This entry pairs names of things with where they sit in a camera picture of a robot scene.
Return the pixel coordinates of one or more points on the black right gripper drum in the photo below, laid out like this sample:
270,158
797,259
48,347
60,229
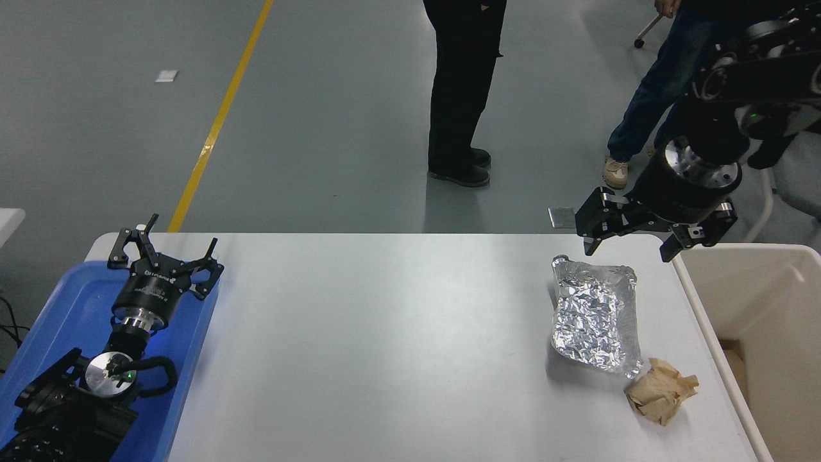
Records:
680,199

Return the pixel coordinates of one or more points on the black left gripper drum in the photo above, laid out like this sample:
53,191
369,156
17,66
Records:
151,292

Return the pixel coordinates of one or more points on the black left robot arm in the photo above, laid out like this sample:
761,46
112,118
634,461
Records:
58,417

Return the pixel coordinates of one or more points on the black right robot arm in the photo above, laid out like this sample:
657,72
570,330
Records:
763,70

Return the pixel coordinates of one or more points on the person's hand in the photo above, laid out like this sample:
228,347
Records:
667,6

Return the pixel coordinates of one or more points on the metal floor plate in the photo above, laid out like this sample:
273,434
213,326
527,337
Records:
562,217

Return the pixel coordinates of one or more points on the blue plastic tray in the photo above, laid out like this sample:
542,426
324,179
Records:
58,301

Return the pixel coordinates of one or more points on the white wheeled office chair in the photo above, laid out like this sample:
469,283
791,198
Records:
646,31
795,179

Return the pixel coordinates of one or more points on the crumpled silver foil tray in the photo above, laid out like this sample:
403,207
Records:
593,321

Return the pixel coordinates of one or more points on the large pale bin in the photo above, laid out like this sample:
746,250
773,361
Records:
770,321

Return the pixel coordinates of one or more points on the person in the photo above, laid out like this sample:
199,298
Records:
462,83
660,83

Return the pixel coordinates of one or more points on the white side table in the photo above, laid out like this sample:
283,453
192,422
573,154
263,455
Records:
9,221

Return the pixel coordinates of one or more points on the crumpled tan paper ball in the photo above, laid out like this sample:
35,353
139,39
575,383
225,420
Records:
660,391

